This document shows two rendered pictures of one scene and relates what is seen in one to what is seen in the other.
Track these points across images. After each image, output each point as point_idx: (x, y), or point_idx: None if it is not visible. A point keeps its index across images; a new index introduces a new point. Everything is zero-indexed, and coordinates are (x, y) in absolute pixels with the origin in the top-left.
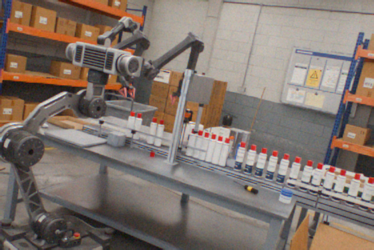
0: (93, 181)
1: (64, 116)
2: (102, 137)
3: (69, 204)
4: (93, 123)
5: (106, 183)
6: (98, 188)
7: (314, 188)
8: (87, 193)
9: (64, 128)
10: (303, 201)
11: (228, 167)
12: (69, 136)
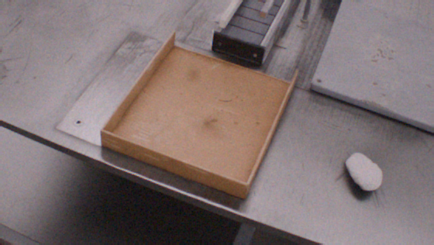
0: (37, 205)
1: (127, 140)
2: (287, 15)
3: (254, 228)
4: (69, 59)
5: (39, 171)
6: (91, 184)
7: None
8: (151, 202)
9: (290, 115)
10: None
11: None
12: (421, 68)
